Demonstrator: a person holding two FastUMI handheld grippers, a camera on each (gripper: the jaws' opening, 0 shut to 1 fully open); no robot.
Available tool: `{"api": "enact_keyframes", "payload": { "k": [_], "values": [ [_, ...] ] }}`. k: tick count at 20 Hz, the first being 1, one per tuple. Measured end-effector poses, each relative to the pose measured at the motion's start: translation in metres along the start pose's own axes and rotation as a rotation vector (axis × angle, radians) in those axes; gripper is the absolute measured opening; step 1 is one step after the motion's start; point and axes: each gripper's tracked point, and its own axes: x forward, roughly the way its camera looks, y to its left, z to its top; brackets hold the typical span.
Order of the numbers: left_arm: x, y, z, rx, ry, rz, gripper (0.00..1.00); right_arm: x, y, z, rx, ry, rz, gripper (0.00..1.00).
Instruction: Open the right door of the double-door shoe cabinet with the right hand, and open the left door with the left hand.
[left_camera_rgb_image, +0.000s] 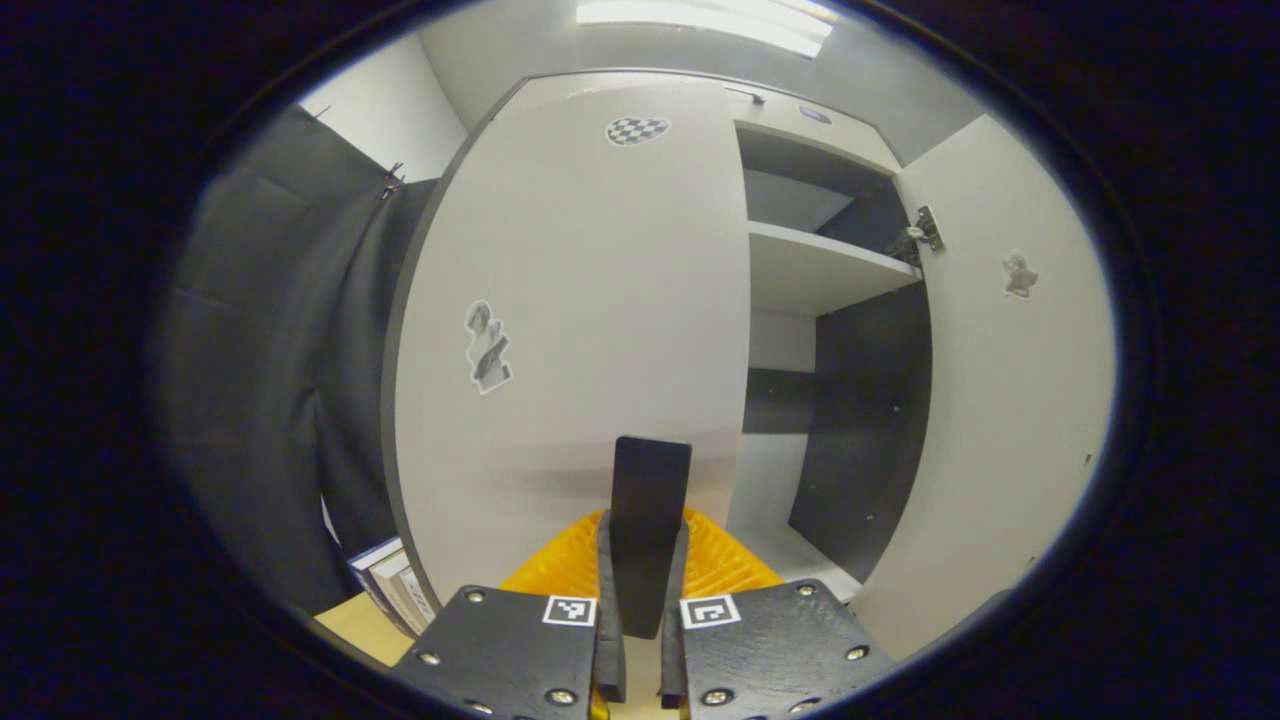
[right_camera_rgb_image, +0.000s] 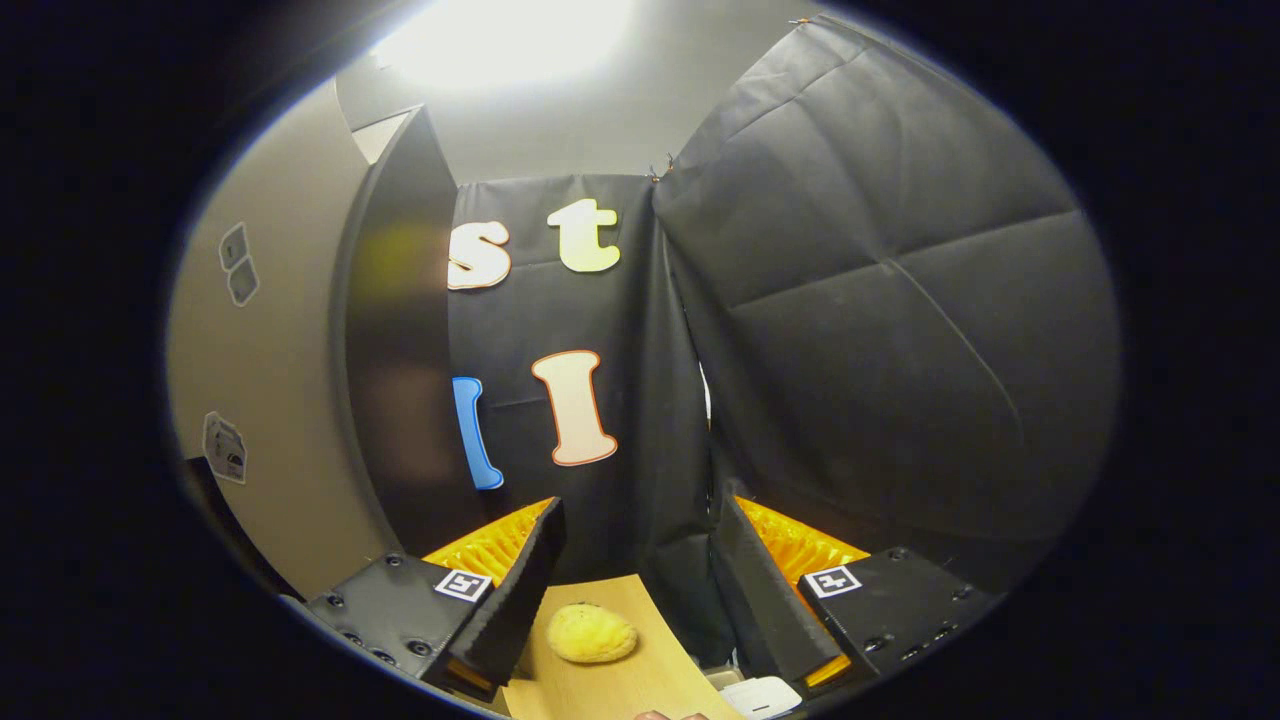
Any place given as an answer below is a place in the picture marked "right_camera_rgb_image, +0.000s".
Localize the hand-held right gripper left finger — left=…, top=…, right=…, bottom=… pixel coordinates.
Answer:
left=305, top=497, right=568, bottom=701

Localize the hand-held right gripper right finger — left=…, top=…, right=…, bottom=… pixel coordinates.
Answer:
left=710, top=490, right=1001, bottom=691

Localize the grey double-door shoe cabinet body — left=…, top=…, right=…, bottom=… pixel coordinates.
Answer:
left=335, top=103, right=486, bottom=556

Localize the yellow plush bun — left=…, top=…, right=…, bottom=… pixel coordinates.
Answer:
left=545, top=602, right=639, bottom=665

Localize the white box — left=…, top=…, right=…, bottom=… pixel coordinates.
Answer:
left=720, top=676, right=803, bottom=719

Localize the black backdrop cloth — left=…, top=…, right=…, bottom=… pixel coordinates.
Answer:
left=445, top=15, right=1121, bottom=666

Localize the large ceiling light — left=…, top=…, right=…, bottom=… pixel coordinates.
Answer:
left=370, top=0, right=641, bottom=91

